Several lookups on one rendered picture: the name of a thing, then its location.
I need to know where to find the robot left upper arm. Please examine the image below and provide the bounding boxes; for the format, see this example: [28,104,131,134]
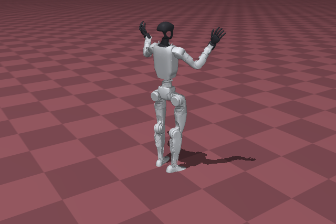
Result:
[144,42,157,57]

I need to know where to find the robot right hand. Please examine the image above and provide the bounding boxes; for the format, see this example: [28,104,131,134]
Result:
[208,27,226,50]

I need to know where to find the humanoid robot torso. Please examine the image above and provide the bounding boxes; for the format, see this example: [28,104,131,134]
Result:
[153,41,179,101]

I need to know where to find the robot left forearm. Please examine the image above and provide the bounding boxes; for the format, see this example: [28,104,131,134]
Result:
[143,36,152,55]

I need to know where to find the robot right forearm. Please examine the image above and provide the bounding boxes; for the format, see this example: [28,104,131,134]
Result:
[195,44,213,68]

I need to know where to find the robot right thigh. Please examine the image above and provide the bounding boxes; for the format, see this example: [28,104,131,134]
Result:
[169,92,187,138]

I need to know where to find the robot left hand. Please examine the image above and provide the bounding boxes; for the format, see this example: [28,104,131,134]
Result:
[139,21,151,39]

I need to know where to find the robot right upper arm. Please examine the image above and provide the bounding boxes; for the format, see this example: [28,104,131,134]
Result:
[172,47,200,69]

